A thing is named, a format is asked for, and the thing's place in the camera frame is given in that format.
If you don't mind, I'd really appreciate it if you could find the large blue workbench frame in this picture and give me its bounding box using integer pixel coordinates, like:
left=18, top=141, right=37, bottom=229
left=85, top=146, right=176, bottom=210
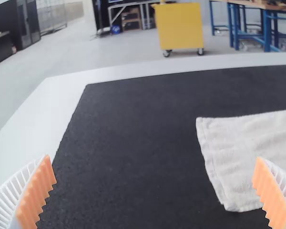
left=227, top=0, right=286, bottom=52

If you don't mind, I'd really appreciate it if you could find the pale towel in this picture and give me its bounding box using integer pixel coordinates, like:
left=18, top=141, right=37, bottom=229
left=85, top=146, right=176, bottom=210
left=195, top=108, right=286, bottom=212

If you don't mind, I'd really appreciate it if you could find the grey metal frame table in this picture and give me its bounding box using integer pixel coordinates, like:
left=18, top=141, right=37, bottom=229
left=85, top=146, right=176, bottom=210
left=107, top=1, right=158, bottom=31

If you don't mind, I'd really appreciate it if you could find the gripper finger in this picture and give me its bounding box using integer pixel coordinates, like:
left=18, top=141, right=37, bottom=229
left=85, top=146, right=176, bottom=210
left=0, top=154, right=58, bottom=229
left=251, top=156, right=286, bottom=229

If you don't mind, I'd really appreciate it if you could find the small blue workbench frame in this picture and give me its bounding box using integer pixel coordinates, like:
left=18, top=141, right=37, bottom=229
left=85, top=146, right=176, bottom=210
left=209, top=0, right=247, bottom=37

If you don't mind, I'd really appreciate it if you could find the black mat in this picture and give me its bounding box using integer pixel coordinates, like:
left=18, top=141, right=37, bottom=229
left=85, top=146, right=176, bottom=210
left=35, top=64, right=286, bottom=229

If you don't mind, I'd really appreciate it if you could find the yellow wheeled cart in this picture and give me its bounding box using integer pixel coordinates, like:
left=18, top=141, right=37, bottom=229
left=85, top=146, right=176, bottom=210
left=151, top=1, right=205, bottom=58

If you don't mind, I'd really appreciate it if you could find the tall black cabinet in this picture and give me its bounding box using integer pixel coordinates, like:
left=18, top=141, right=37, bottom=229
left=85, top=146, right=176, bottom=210
left=15, top=0, right=42, bottom=51

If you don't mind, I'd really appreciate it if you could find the low black counter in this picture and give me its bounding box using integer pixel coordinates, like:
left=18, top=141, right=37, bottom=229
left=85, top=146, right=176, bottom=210
left=0, top=31, right=16, bottom=68

